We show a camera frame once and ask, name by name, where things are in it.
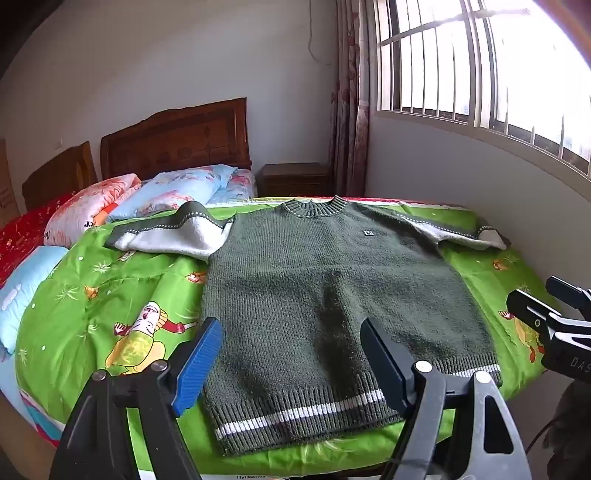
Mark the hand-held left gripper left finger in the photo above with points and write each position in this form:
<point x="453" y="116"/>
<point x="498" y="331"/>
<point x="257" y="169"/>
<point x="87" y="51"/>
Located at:
<point x="198" y="364"/>

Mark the green cartoon print quilt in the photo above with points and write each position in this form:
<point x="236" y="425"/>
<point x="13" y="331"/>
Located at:
<point x="92" y="295"/>

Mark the floral curtain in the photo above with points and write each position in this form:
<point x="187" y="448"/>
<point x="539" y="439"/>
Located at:
<point x="351" y="101"/>

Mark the green knitted sweater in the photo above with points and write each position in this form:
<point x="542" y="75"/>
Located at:
<point x="300" y="286"/>

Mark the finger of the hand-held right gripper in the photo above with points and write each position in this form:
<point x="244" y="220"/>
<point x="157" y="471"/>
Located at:
<point x="565" y="290"/>
<point x="526" y="307"/>

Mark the red patterned blanket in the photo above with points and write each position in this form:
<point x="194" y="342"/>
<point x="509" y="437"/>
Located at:
<point x="27" y="235"/>

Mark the large carved wooden headboard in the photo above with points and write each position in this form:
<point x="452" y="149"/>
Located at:
<point x="175" y="143"/>

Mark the wooden nightstand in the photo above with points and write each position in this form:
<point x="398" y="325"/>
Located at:
<point x="295" y="182"/>

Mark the pink floral pillow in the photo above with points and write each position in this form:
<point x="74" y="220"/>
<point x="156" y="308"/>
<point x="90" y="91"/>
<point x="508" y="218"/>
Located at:
<point x="87" y="207"/>

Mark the pink and blue pillow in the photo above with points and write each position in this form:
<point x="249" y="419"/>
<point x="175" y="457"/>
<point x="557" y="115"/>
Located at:
<point x="240" y="184"/>

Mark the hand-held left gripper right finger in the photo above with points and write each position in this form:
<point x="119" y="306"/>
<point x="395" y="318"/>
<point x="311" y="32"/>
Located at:
<point x="383" y="364"/>

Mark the barred window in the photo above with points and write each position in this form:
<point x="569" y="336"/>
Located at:
<point x="461" y="60"/>

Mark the light blue blanket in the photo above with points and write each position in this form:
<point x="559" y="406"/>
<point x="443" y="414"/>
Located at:
<point x="21" y="286"/>

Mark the small wooden headboard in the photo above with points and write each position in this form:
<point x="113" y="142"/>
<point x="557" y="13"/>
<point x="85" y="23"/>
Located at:
<point x="60" y="175"/>

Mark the blue floral pillow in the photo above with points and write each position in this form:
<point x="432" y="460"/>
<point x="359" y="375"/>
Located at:
<point x="175" y="189"/>

